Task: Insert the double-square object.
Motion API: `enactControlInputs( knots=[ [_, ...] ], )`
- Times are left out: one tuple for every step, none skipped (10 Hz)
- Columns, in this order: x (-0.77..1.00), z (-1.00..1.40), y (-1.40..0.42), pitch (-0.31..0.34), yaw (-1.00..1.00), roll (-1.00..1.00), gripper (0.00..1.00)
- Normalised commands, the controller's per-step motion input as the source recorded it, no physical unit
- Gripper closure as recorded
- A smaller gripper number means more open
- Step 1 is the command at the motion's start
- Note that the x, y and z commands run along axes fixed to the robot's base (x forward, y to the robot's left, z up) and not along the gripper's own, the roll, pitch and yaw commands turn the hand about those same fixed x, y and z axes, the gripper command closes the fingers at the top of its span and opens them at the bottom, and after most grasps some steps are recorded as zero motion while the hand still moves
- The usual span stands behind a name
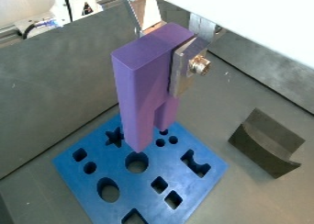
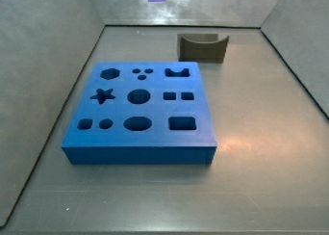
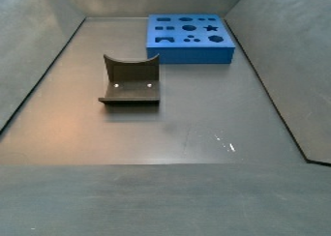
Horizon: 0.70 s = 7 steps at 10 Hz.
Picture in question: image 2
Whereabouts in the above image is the blue shape-sorter block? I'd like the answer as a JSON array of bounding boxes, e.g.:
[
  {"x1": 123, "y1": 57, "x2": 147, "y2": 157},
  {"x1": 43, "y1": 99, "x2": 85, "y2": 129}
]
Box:
[{"x1": 61, "y1": 62, "x2": 217, "y2": 165}]

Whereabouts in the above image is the dark curved holder block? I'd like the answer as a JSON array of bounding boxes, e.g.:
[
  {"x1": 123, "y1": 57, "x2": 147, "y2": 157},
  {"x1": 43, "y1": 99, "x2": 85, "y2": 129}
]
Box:
[{"x1": 177, "y1": 34, "x2": 228, "y2": 64}]

